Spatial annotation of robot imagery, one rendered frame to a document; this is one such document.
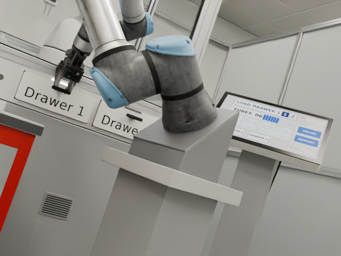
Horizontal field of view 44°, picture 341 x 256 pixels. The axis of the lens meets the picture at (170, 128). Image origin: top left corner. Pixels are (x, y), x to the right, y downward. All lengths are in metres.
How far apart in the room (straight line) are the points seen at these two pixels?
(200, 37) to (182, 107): 0.91
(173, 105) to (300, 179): 1.83
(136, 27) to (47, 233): 0.88
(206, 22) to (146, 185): 1.09
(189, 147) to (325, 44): 2.21
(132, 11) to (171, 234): 0.70
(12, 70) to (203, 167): 0.91
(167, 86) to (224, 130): 0.19
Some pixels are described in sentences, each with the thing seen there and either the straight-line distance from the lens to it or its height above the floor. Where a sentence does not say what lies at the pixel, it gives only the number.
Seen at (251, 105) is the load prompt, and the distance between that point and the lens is 2.04.
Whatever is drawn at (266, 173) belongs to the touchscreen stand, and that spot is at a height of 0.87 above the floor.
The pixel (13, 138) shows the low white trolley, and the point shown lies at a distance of 1.11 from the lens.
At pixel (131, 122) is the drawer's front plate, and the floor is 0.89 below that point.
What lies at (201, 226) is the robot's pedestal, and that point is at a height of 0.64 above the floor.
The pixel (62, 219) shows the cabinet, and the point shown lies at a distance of 1.79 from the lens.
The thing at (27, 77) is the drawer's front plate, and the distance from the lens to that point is 1.69.
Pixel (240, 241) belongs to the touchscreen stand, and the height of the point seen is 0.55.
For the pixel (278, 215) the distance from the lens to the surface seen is 2.88.
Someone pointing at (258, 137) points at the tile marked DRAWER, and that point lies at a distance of 1.88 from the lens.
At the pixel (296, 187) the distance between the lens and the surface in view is 2.81.
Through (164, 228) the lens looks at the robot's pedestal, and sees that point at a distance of 1.04.
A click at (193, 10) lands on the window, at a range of 1.98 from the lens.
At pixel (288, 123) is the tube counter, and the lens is 1.97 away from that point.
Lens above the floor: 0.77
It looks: 5 degrees up
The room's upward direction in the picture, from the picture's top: 19 degrees clockwise
